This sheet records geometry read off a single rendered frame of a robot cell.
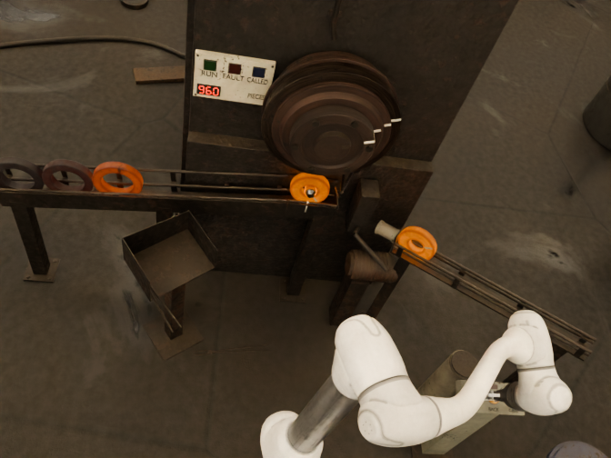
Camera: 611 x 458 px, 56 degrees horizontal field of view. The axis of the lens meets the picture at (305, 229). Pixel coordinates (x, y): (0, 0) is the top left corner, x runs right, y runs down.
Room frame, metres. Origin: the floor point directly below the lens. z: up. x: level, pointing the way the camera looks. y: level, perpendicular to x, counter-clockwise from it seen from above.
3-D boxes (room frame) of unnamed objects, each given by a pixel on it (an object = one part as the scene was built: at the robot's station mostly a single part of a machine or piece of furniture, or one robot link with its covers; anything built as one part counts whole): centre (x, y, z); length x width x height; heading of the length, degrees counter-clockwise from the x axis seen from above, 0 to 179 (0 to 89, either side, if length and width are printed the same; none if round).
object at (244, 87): (1.51, 0.39, 1.15); 0.26 x 0.02 x 0.18; 106
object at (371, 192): (1.57, -0.19, 0.68); 0.11 x 0.08 x 0.24; 16
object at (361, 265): (1.46, -0.32, 0.27); 0.22 x 0.13 x 0.53; 106
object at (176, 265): (1.08, 0.43, 0.36); 0.26 x 0.20 x 0.72; 141
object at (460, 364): (1.12, -0.74, 0.26); 0.12 x 0.12 x 0.52
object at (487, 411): (0.98, -0.82, 0.31); 0.24 x 0.16 x 0.62; 106
